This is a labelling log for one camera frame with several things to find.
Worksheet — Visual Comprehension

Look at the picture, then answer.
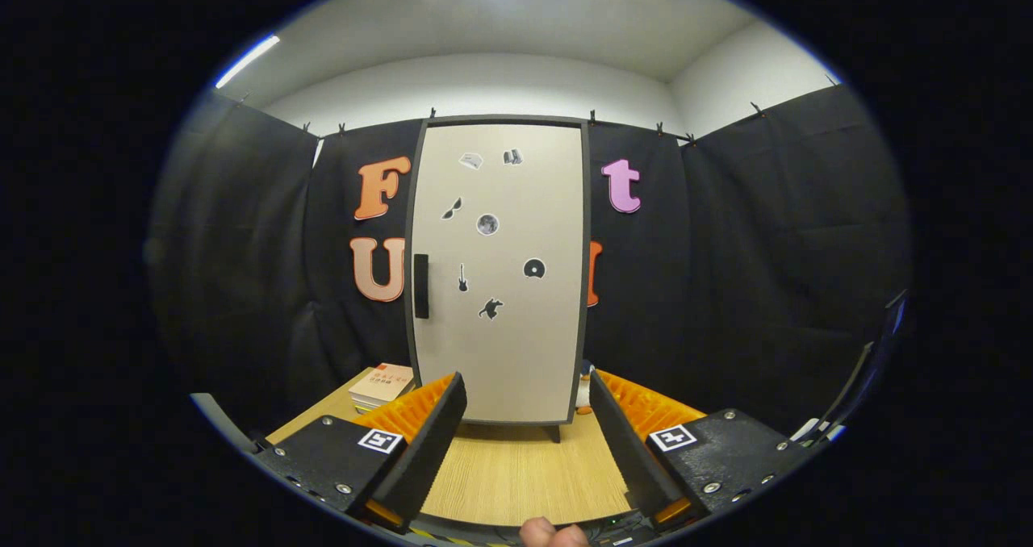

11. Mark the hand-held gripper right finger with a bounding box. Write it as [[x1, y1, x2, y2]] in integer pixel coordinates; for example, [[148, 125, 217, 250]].
[[589, 368, 812, 529]]

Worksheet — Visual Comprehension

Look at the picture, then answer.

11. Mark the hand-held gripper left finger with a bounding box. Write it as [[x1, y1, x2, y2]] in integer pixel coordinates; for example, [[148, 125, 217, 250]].
[[254, 371, 469, 532]]

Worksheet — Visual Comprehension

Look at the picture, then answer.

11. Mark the beige shoe cabinet door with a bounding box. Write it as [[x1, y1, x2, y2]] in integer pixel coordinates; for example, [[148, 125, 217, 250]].
[[412, 124, 583, 424]]

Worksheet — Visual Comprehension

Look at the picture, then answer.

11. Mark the dark grey shoe cabinet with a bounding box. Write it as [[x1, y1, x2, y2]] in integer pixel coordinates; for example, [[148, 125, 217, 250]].
[[404, 114, 592, 443]]

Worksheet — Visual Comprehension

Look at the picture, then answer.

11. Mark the stack of books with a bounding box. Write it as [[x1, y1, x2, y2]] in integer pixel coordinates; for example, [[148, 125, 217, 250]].
[[349, 362, 416, 413]]

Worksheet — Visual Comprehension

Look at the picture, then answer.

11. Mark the yellow black striped tape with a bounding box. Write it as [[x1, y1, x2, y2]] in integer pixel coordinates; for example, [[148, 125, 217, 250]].
[[404, 524, 501, 546]]

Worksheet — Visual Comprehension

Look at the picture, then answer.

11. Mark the black backdrop cloth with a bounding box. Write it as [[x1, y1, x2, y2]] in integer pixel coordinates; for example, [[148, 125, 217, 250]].
[[147, 83, 913, 439]]

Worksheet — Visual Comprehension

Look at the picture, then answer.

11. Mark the row of black cloth clips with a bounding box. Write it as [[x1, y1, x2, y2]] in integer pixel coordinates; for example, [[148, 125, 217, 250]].
[[236, 73, 840, 144]]

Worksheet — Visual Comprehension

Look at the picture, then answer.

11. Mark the narrow ceiling light strip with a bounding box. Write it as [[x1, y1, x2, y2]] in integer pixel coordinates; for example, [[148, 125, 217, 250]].
[[214, 35, 282, 90]]

